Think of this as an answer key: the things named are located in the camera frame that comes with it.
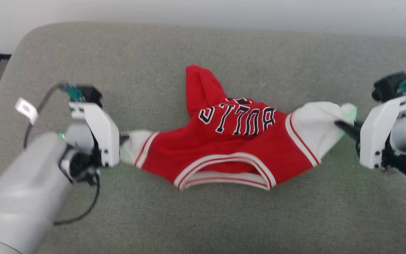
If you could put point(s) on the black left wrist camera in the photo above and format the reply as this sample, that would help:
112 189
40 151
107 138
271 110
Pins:
90 94

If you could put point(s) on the grey fabric sofa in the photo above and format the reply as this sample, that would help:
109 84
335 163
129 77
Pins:
203 218

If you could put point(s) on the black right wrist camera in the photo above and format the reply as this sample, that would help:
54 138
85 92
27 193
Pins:
388 86

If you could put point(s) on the red white hooded jacket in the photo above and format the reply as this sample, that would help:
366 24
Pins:
231 150

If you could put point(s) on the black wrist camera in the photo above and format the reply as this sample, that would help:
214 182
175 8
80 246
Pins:
90 94
388 86

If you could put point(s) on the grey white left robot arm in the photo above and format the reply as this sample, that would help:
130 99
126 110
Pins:
23 197

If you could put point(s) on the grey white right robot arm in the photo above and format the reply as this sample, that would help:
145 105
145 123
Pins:
405 139

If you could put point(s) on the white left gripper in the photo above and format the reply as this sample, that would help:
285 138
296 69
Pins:
102 137

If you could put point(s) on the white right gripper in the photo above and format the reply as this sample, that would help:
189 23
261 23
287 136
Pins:
377 137

